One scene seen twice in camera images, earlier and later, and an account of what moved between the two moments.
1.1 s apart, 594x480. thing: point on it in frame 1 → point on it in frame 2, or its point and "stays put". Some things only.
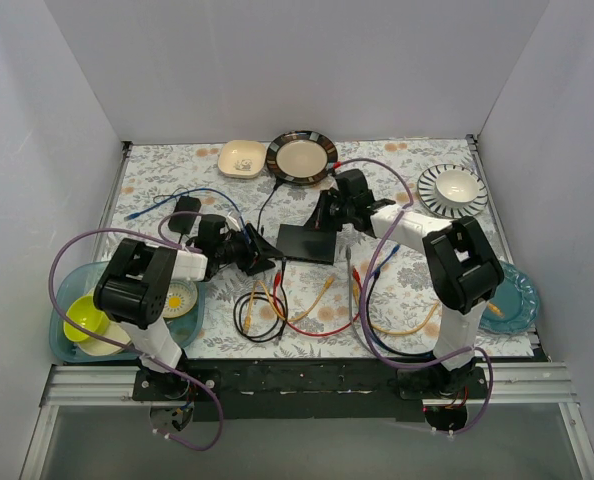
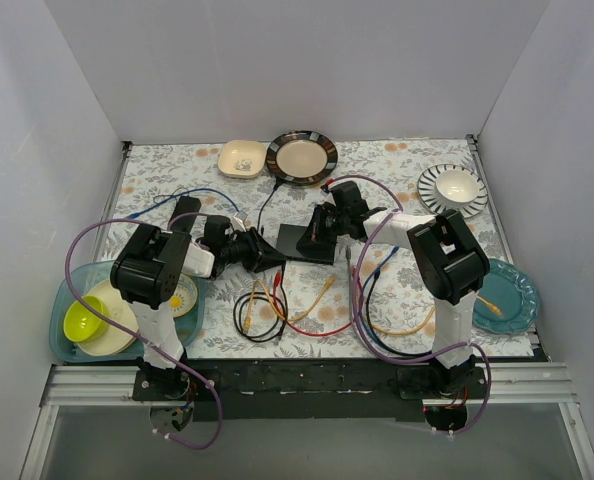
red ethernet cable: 275,290 stays put
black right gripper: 328,210 → 321,231
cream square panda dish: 241,159 stays put
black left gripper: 252,251 stays put
